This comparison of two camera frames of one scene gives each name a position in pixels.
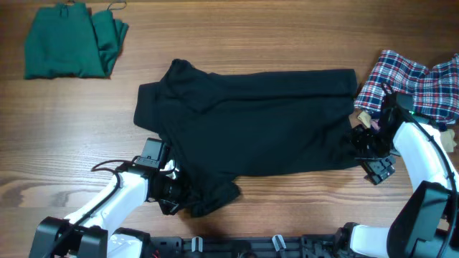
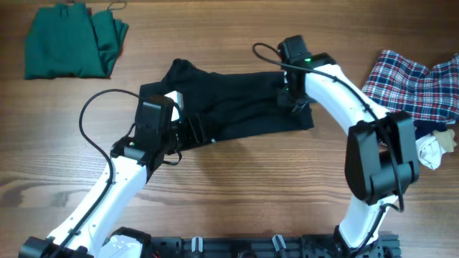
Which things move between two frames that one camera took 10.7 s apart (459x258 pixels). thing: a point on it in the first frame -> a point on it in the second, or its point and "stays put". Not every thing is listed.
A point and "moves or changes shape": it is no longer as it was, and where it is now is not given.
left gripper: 171,206 -> 193,130
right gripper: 370,144 -> 287,94
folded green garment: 69,40 stays put
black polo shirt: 219,127 moves or changes shape
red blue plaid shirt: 435,87 stays put
